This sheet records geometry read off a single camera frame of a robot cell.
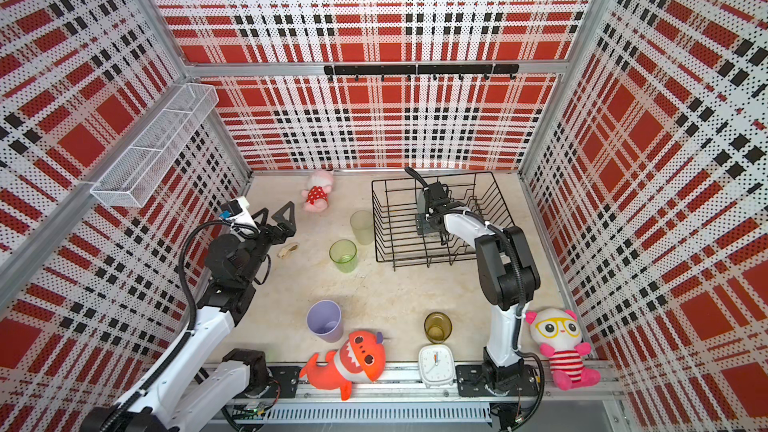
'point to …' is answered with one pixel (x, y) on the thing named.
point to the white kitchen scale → (436, 365)
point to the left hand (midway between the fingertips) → (282, 211)
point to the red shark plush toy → (360, 358)
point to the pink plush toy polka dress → (317, 191)
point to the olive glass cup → (437, 327)
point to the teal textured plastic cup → (423, 226)
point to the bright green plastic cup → (343, 252)
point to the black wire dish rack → (394, 217)
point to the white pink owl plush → (559, 333)
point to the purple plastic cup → (324, 319)
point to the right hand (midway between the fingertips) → (436, 222)
